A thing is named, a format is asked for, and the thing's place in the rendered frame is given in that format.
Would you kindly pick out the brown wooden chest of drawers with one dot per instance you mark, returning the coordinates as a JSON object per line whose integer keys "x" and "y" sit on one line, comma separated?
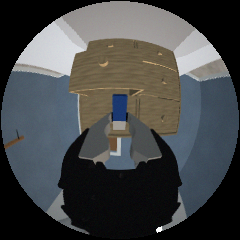
{"x": 137, "y": 100}

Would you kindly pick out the brown wooden drawer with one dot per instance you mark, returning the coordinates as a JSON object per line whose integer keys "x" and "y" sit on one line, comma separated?
{"x": 157, "y": 55}
{"x": 162, "y": 116}
{"x": 122, "y": 74}
{"x": 112, "y": 43}
{"x": 155, "y": 79}
{"x": 94, "y": 108}

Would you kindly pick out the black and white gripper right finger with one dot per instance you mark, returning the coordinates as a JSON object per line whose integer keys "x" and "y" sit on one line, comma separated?
{"x": 148, "y": 146}

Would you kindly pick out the blue and white eraser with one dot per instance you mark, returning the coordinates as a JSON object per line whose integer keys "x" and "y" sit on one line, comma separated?
{"x": 119, "y": 111}

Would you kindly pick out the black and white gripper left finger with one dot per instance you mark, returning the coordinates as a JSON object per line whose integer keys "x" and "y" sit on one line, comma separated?
{"x": 90, "y": 147}

